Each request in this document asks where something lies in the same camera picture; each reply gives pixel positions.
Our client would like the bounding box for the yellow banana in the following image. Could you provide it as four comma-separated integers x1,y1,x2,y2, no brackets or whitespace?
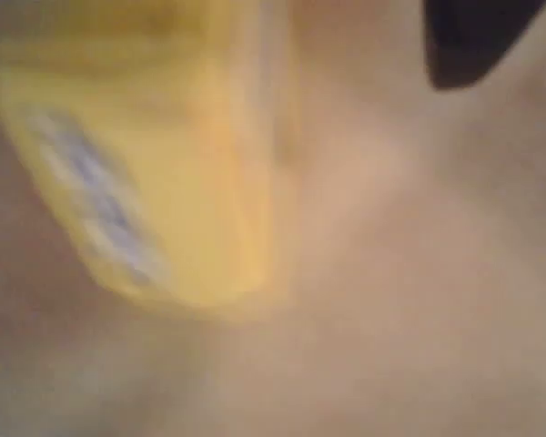
0,0,304,322

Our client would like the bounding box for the white wrinkled cloth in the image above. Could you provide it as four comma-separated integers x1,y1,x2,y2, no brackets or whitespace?
0,0,546,437

